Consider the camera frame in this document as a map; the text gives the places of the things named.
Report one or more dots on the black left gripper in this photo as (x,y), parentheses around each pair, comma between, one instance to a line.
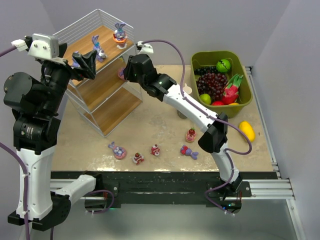
(74,69)

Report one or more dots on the pink dragon fruit toy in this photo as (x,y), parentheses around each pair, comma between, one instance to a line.
(231,91)

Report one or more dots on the red apple toy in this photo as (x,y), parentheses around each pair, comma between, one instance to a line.
(217,103)

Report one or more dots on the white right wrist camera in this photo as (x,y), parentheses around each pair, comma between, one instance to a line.
(144,48)

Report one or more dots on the green round melon toy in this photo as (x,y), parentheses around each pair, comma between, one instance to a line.
(223,66)

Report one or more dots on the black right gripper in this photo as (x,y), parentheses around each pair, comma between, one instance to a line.
(129,71)

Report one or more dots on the pink bear cake slice toy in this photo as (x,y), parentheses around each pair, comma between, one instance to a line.
(138,158)

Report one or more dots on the pink bear donut strawberry toy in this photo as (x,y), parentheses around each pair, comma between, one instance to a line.
(191,135)

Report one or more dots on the purple bunny pink donut toy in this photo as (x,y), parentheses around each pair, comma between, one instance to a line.
(120,73)

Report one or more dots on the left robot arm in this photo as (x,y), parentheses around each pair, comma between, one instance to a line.
(34,104)

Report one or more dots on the dark blue grape bunch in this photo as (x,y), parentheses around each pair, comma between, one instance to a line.
(205,70)

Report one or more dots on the purple bunny with tube toy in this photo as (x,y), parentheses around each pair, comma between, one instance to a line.
(101,55)

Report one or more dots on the small purple bunny strawberry toy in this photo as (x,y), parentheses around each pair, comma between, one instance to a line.
(185,150)

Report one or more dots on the green plastic fruit bin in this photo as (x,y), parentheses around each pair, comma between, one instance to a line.
(210,58)

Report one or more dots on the dark red grape bunch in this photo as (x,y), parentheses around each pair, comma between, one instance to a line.
(212,84)

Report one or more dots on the green apple toy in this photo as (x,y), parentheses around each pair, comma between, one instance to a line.
(206,98)

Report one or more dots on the spray bottle white cap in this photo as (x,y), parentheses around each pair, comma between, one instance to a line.
(189,91)

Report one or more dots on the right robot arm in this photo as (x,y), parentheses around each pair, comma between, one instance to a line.
(214,139)

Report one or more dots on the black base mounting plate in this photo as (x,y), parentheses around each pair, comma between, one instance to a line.
(177,188)

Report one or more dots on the yellow mango toy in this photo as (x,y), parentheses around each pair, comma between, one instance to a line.
(248,130)

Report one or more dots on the white wire wooden shelf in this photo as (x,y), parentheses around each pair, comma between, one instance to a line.
(107,100)

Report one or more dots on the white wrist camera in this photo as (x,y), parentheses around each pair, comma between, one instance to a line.
(42,47)
(144,48)

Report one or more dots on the orange fruit toy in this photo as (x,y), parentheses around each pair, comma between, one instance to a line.
(234,104)

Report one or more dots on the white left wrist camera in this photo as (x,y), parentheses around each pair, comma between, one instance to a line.
(42,47)

